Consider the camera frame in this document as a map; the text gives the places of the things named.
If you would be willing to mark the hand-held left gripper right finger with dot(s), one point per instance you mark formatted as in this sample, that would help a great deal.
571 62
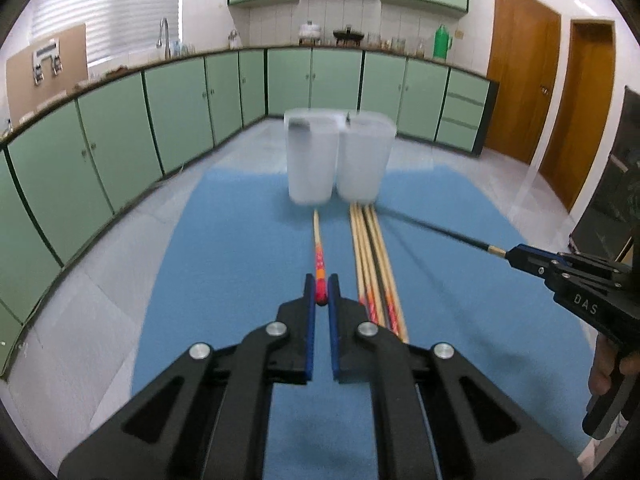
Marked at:
334 330

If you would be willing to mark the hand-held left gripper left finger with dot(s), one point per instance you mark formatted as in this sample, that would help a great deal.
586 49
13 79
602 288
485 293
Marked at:
310 325

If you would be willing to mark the clear glass cups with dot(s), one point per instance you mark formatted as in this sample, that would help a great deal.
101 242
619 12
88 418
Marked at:
181 48

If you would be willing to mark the white window blind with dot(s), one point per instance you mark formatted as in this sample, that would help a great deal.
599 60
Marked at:
110 5

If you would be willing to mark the dark board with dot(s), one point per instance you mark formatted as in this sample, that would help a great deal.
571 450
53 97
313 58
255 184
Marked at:
615 185

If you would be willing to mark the white pot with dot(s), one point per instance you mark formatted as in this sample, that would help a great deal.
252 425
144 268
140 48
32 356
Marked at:
310 32

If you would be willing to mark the bundle of wooden chopsticks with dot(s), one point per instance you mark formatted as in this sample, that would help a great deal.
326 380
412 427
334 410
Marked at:
383 245

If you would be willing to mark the person's right hand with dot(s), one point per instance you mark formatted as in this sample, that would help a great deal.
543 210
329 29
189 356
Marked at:
602 365

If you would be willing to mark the wooden chopstick red patterned end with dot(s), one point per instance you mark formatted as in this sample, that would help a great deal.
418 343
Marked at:
362 245
318 245
376 245
355 245

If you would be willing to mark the metal faucet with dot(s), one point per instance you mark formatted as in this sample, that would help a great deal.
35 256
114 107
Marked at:
162 32

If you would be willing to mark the green thermos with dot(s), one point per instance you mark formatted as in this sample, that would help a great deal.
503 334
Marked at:
441 42

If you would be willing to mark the white two-compartment utensil holder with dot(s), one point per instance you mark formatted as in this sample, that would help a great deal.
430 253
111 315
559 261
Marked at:
360 160

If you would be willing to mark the row of glass jars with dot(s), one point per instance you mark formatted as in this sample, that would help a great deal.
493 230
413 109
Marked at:
400 46

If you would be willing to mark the green base cabinets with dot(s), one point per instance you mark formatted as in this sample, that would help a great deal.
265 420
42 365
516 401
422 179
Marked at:
115 125

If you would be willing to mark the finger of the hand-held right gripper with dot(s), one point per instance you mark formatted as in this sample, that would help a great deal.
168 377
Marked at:
590 264
525 259

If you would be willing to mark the brown wooden door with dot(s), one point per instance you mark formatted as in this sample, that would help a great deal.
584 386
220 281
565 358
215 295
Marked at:
585 110
520 70

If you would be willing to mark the white clip bracket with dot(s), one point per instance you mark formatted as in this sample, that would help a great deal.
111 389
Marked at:
47 57

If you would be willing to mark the blue mat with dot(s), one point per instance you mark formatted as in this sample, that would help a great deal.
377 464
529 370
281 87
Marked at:
225 260

